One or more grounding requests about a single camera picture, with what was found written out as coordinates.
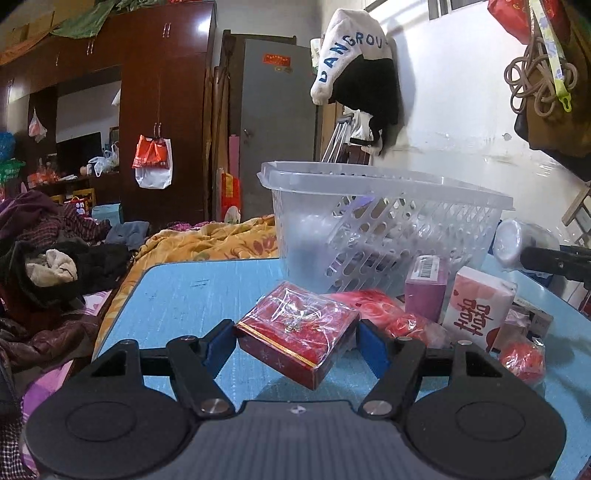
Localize yellow green strap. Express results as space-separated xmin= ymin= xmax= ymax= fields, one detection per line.
xmin=530 ymin=0 xmax=574 ymax=113

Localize white hanging plastic bag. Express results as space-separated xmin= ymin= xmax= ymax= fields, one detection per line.
xmin=28 ymin=108 xmax=48 ymax=144

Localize green cloth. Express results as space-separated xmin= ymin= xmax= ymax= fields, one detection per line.
xmin=50 ymin=0 xmax=145 ymax=38

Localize grey cloth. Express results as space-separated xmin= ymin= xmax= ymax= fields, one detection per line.
xmin=106 ymin=220 xmax=151 ymax=250

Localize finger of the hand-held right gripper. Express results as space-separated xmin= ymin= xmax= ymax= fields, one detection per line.
xmin=520 ymin=245 xmax=591 ymax=284

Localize red round wrapped item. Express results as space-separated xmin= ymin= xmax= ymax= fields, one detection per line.
xmin=498 ymin=338 xmax=546 ymax=387

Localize white and black hanging garment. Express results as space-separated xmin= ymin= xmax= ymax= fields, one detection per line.
xmin=310 ymin=8 xmax=400 ymax=157

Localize red wrapped packet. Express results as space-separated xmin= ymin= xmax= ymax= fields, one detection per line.
xmin=331 ymin=289 xmax=445 ymax=348

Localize beige coiled rope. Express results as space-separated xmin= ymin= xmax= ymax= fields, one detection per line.
xmin=503 ymin=34 xmax=579 ymax=119

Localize black television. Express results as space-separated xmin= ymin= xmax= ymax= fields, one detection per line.
xmin=56 ymin=131 xmax=103 ymax=175

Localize brown wooden wardrobe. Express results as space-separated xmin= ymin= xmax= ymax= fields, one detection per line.
xmin=0 ymin=0 xmax=219 ymax=223

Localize red and white plastic bag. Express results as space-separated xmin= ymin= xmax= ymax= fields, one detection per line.
xmin=132 ymin=134 xmax=173 ymax=190

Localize clear wrapped box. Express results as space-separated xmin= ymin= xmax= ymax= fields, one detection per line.
xmin=507 ymin=297 xmax=555 ymax=343

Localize red door sticker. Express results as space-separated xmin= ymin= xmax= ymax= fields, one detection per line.
xmin=262 ymin=52 xmax=293 ymax=71

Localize teal box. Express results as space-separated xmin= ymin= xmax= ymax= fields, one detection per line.
xmin=91 ymin=203 xmax=123 ymax=227

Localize clear plastic bottle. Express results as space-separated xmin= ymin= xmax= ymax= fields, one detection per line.
xmin=491 ymin=219 xmax=560 ymax=274

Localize wooden poles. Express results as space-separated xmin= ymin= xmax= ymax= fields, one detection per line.
xmin=209 ymin=30 xmax=232 ymax=219

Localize red floor bag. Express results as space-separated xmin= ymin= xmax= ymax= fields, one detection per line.
xmin=220 ymin=172 xmax=242 ymax=223

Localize pile of dark clothes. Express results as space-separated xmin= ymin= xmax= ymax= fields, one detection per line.
xmin=0 ymin=190 xmax=136 ymax=315

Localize red gift box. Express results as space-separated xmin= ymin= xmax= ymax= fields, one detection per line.
xmin=233 ymin=281 xmax=361 ymax=391

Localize yellow patterned blanket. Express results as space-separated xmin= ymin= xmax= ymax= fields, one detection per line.
xmin=133 ymin=214 xmax=283 ymax=278

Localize grey door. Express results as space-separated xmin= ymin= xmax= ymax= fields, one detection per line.
xmin=241 ymin=39 xmax=320 ymax=219

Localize small purple box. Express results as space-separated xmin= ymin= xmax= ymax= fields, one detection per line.
xmin=405 ymin=255 xmax=450 ymax=325

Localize green plastic basket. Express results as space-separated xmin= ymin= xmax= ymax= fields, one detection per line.
xmin=0 ymin=159 xmax=27 ymax=182

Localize brown hanging bag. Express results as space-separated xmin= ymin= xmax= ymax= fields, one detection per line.
xmin=513 ymin=0 xmax=591 ymax=182

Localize metal crutches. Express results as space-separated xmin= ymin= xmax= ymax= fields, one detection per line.
xmin=320 ymin=110 xmax=366 ymax=165

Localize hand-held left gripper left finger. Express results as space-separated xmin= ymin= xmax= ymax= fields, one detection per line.
xmin=88 ymin=319 xmax=236 ymax=419

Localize white box with red print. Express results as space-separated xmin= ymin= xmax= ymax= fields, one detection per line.
xmin=442 ymin=266 xmax=518 ymax=354

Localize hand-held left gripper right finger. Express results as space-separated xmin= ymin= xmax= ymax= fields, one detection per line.
xmin=358 ymin=319 xmax=504 ymax=419

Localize white plastic basket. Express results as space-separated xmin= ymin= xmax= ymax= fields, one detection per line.
xmin=257 ymin=160 xmax=516 ymax=297

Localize red gift bag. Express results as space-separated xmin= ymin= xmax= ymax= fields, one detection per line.
xmin=488 ymin=0 xmax=533 ymax=34

